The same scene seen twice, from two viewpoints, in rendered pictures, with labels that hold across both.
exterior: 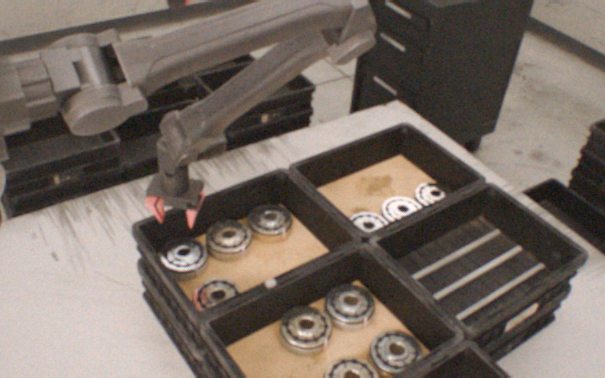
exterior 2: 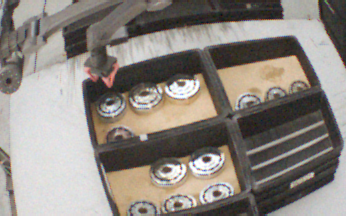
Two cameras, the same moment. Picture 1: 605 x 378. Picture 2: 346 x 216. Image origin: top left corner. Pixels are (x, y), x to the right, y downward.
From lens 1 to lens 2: 0.81 m
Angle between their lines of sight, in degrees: 25
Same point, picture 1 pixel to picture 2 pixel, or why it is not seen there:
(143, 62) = (46, 26)
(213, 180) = (176, 45)
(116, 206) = not seen: hidden behind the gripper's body
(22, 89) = (8, 43)
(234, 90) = (111, 18)
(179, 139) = (90, 39)
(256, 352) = (132, 179)
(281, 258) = (180, 118)
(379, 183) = (275, 72)
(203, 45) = (68, 16)
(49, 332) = (49, 136)
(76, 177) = not seen: hidden behind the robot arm
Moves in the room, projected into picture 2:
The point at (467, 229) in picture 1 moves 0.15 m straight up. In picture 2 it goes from (310, 117) to (311, 87)
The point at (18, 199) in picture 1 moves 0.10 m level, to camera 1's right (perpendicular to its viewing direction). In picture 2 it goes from (69, 47) to (82, 49)
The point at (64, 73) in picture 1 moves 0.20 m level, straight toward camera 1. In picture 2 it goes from (21, 35) to (4, 84)
